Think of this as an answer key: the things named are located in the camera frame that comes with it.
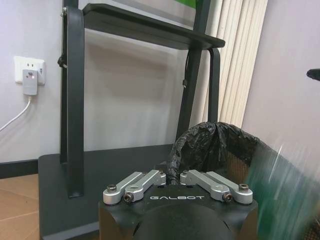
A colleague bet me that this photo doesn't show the white power cable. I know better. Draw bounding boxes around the white power cable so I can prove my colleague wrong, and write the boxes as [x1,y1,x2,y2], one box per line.
[0,94,34,133]

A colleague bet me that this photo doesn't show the grey power adapter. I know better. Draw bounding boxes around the grey power adapter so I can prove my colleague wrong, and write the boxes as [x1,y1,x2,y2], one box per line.
[22,69,39,96]

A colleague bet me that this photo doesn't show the black plastic bin liner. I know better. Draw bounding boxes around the black plastic bin liner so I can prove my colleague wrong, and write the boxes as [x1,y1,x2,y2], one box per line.
[166,121,261,186]

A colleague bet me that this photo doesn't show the black cable on stand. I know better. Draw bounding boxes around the black cable on stand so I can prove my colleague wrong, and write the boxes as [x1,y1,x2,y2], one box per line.
[182,51,191,89]
[57,7,70,70]

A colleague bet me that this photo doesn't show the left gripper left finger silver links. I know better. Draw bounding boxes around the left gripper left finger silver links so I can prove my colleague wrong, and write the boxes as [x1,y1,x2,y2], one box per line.
[102,161,168,205]

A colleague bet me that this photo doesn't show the black rounded object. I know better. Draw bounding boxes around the black rounded object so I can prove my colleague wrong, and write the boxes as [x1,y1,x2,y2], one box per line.
[306,67,320,82]

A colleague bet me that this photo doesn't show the beige vertical blind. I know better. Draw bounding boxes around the beige vertical blind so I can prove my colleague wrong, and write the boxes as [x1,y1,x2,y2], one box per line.
[209,0,269,131]

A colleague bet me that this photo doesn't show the black metal display stand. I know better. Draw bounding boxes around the black metal display stand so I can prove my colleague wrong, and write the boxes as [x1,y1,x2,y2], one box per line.
[38,0,226,238]

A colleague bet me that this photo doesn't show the white wall socket plate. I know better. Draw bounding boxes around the white wall socket plate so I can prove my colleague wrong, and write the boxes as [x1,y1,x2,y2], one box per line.
[14,55,47,86]

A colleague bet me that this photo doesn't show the mesh trash bin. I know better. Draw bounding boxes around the mesh trash bin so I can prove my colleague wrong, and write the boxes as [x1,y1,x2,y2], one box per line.
[219,121,320,240]

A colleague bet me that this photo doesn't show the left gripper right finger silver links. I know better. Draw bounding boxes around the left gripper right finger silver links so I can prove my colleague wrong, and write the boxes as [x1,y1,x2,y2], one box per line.
[172,169,254,206]

